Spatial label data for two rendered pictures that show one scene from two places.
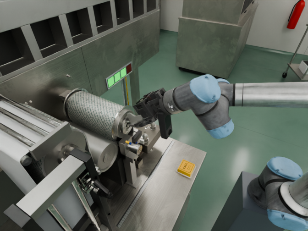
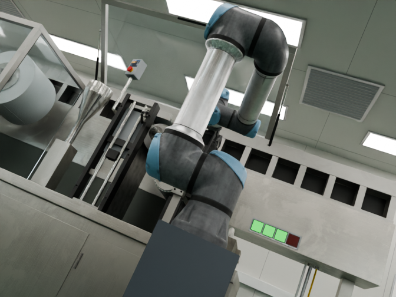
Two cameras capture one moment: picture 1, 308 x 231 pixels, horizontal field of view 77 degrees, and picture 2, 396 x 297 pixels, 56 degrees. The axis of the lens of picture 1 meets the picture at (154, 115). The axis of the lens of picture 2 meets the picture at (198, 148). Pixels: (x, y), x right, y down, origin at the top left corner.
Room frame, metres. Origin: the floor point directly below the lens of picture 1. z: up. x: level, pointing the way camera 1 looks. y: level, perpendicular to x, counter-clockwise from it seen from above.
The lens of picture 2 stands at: (0.13, -1.43, 0.79)
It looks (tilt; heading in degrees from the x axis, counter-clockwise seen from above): 19 degrees up; 76
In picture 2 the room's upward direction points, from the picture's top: 25 degrees clockwise
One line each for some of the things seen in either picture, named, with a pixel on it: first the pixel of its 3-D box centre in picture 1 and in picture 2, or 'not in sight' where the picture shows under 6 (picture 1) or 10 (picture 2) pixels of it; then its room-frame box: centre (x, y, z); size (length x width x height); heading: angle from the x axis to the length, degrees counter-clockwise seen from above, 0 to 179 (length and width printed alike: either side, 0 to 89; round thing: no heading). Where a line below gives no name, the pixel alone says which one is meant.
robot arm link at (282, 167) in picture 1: (280, 175); (218, 180); (0.44, -0.52, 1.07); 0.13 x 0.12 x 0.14; 161
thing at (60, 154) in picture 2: not in sight; (68, 142); (-0.02, 0.56, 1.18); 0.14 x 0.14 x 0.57
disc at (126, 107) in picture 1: (123, 123); not in sight; (0.56, 0.12, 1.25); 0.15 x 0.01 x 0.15; 151
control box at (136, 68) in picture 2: not in sight; (135, 68); (0.09, 0.41, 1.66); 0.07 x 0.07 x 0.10; 38
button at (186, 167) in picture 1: (186, 167); not in sight; (0.58, -0.17, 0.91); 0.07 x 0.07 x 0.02; 61
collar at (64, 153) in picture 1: (74, 158); (157, 135); (0.33, 0.22, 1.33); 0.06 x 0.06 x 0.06; 61
